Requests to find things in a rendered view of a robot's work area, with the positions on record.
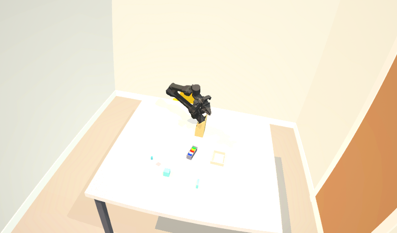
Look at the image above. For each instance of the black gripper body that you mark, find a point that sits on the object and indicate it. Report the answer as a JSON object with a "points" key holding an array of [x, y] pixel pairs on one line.
{"points": [[204, 100]]}

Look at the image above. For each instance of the turquoise cube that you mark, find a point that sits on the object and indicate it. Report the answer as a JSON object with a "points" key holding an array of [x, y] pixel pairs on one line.
{"points": [[166, 172]]}

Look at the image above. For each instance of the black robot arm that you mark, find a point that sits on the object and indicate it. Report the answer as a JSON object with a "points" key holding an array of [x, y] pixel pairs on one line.
{"points": [[193, 89]]}

